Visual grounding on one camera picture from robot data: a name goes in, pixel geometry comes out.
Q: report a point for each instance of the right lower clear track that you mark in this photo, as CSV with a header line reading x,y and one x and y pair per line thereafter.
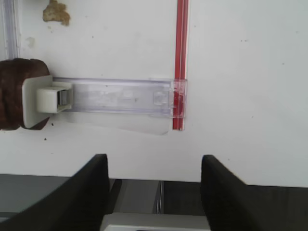
x,y
161,97

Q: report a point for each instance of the white patty pusher block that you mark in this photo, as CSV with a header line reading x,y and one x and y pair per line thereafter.
x,y
42,97

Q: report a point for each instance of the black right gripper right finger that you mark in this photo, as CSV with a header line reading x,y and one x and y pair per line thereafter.
x,y
231,205

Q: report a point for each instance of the right red strip rail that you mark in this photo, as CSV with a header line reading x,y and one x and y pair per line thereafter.
x,y
180,64

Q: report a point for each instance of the rear brown meat patty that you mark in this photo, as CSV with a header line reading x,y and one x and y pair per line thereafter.
x,y
13,73

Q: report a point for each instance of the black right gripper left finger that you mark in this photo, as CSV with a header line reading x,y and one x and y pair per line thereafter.
x,y
77,205

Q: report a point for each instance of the bread crumb chunk on table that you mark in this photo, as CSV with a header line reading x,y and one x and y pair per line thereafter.
x,y
56,12

